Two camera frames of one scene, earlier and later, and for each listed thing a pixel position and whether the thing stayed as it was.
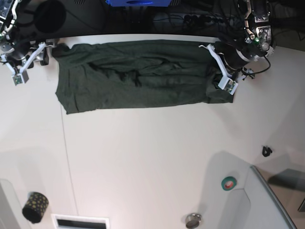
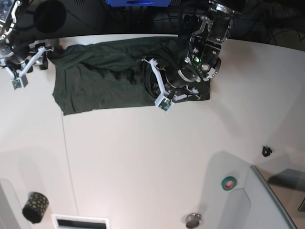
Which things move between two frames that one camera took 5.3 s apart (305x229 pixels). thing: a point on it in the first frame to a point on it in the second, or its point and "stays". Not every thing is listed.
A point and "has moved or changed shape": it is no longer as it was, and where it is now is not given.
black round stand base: x=50 y=16 stays
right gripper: x=234 y=57 to x=182 y=76
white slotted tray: x=77 y=221 stays
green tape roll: x=228 y=183 stays
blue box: x=139 y=3 stays
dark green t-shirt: x=100 y=75 has moved or changed shape
